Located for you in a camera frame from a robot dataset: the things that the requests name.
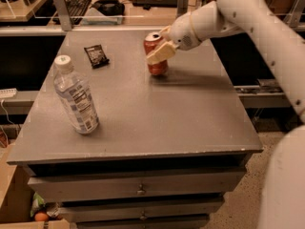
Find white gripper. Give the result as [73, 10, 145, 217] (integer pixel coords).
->
[146, 12, 201, 65]

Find red coke can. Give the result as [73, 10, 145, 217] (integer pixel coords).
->
[143, 31, 168, 76]

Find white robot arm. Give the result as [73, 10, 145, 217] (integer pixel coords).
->
[147, 0, 305, 229]

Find black rxbar chocolate wrapper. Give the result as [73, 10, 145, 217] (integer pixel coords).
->
[85, 45, 110, 69]

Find black headphones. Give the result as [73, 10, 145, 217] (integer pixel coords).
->
[92, 0, 125, 16]

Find black keyboard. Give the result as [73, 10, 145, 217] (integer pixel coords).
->
[52, 0, 92, 25]

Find clear plastic water bottle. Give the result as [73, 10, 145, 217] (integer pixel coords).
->
[53, 55, 99, 135]

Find grey drawer cabinet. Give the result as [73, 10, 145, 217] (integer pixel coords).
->
[6, 28, 264, 229]

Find top grey drawer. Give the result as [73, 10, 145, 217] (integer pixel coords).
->
[29, 167, 246, 202]

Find grey drawer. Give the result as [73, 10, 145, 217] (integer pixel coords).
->
[29, 167, 246, 202]
[77, 215, 210, 229]
[59, 195, 224, 222]

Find white power strip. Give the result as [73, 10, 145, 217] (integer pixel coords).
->
[0, 88, 17, 99]

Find bottom grey drawer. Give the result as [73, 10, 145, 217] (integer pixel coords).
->
[77, 215, 210, 229]

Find middle grey drawer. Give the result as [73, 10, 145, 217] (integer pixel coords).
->
[59, 195, 224, 222]

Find green snack bag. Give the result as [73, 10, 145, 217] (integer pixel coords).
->
[30, 193, 45, 217]

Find cardboard box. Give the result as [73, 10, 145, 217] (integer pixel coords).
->
[0, 144, 70, 229]

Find orange fruit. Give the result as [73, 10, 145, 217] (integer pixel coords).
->
[34, 211, 50, 222]

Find metal glass-panel bracket right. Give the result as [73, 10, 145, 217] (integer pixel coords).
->
[176, 0, 189, 17]

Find metal glass-panel bracket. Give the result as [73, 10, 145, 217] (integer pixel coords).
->
[53, 0, 72, 31]
[176, 0, 189, 17]

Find metal glass-panel bracket left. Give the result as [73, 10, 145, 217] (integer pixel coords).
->
[53, 0, 72, 31]

